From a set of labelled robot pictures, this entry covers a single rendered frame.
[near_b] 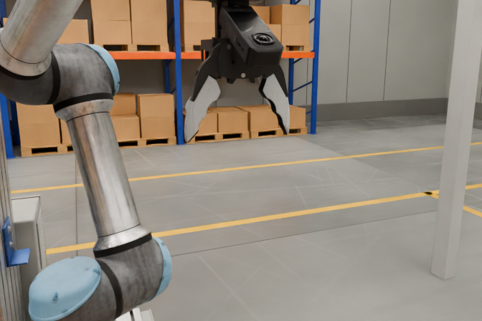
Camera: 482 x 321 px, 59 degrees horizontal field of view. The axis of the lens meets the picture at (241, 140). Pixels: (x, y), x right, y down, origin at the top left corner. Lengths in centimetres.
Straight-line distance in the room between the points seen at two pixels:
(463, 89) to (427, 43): 886
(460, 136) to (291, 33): 550
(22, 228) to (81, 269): 41
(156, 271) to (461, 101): 265
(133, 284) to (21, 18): 49
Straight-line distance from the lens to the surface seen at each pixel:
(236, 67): 57
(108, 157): 86
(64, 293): 78
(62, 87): 86
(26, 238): 121
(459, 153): 327
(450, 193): 334
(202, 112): 56
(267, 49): 50
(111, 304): 83
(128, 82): 870
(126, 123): 747
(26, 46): 74
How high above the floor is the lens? 164
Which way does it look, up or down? 12 degrees down
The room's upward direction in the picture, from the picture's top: straight up
